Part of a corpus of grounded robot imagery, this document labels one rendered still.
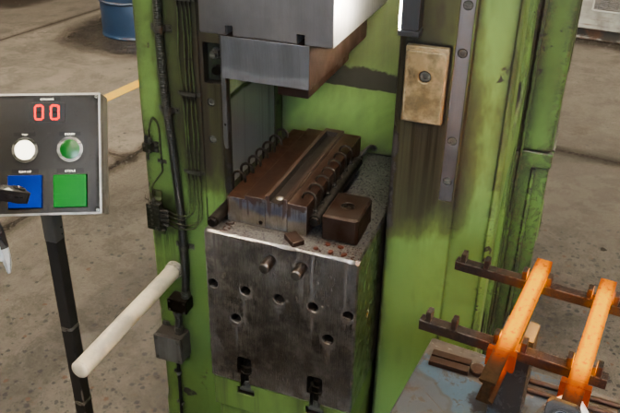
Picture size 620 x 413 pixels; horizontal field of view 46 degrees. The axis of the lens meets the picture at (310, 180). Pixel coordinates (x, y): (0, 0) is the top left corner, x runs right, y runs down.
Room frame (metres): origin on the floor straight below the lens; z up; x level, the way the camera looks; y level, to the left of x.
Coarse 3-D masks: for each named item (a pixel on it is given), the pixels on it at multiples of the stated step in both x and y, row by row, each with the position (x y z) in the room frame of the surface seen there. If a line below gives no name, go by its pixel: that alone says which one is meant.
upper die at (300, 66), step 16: (352, 32) 1.70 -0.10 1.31; (224, 48) 1.48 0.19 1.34; (240, 48) 1.47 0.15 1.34; (256, 48) 1.46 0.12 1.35; (272, 48) 1.44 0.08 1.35; (288, 48) 1.43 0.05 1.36; (304, 48) 1.42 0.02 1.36; (320, 48) 1.48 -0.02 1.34; (336, 48) 1.58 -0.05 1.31; (352, 48) 1.70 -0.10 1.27; (224, 64) 1.48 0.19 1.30; (240, 64) 1.47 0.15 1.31; (256, 64) 1.46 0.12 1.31; (272, 64) 1.44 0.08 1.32; (288, 64) 1.43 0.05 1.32; (304, 64) 1.42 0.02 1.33; (320, 64) 1.48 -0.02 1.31; (336, 64) 1.58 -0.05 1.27; (256, 80) 1.46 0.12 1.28; (272, 80) 1.44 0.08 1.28; (288, 80) 1.43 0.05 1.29; (304, 80) 1.42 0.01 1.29
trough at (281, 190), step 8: (328, 136) 1.82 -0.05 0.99; (320, 144) 1.77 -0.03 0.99; (328, 144) 1.77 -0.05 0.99; (312, 152) 1.71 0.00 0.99; (320, 152) 1.72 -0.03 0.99; (304, 160) 1.66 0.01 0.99; (312, 160) 1.67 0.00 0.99; (296, 168) 1.61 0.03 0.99; (304, 168) 1.62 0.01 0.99; (288, 176) 1.56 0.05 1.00; (296, 176) 1.58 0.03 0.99; (280, 184) 1.51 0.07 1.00; (288, 184) 1.53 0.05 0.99; (280, 192) 1.49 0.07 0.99; (288, 192) 1.50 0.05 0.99; (272, 200) 1.45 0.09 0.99; (280, 200) 1.46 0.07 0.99
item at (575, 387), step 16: (608, 288) 1.10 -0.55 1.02; (592, 304) 1.04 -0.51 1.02; (608, 304) 1.04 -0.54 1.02; (592, 320) 1.00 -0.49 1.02; (592, 336) 0.96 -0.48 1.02; (592, 352) 0.92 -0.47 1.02; (576, 368) 0.88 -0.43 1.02; (560, 384) 0.84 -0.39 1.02; (576, 384) 0.84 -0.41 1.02; (576, 400) 0.80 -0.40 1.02
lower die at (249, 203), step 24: (288, 144) 1.78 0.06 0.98; (312, 144) 1.74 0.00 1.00; (336, 144) 1.76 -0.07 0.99; (360, 144) 1.81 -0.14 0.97; (264, 168) 1.63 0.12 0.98; (288, 168) 1.61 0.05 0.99; (312, 168) 1.60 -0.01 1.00; (336, 168) 1.61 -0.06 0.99; (240, 192) 1.50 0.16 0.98; (264, 192) 1.49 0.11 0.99; (240, 216) 1.47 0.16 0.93; (264, 216) 1.45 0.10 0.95; (288, 216) 1.43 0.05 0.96
